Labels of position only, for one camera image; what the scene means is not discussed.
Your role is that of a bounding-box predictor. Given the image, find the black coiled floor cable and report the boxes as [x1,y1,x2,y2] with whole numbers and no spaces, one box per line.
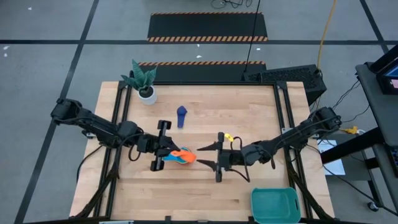
[210,0,253,9]

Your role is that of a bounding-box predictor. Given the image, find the black hazard-striped floor mat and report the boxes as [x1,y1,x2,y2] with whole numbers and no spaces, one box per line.
[129,60,267,83]
[147,11,269,43]

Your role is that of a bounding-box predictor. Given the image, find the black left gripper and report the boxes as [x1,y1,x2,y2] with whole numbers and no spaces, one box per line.
[136,119,181,172]

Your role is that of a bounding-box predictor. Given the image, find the navy blue measuring cup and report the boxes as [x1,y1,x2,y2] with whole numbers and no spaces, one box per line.
[177,105,188,128]

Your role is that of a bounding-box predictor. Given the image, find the light blue measuring cup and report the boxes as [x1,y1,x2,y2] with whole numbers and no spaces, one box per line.
[163,147,187,163]

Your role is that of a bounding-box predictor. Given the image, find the white paper sheet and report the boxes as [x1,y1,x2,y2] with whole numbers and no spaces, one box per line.
[317,139,346,177]

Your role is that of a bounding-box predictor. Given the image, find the snake plant in white pot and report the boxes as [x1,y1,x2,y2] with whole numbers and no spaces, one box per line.
[120,58,158,106]

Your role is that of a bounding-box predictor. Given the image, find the black laptop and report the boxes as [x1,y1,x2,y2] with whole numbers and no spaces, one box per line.
[369,43,398,96]

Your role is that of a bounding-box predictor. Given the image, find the orange measuring cup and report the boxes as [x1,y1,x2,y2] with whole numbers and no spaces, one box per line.
[170,148,197,164]

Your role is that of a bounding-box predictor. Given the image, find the grey desk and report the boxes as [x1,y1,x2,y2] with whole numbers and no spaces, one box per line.
[320,62,398,215]

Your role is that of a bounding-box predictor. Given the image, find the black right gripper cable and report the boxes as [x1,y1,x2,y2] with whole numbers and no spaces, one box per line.
[230,136,251,184]

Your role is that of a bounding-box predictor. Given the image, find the black hanging cable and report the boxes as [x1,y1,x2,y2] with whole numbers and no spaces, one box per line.
[244,0,262,74]

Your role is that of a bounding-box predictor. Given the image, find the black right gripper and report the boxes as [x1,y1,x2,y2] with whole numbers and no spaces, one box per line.
[197,131,249,184]

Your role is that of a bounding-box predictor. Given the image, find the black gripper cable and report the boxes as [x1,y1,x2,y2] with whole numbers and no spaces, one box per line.
[127,143,141,162]
[230,136,251,184]

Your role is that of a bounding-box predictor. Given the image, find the yellow power cable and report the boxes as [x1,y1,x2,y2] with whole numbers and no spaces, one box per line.
[315,0,339,113]

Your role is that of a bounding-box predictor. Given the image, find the teal plastic basket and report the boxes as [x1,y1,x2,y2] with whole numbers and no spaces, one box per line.
[251,187,302,224]

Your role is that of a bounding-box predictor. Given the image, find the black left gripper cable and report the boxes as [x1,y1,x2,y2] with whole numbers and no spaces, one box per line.
[127,143,141,162]

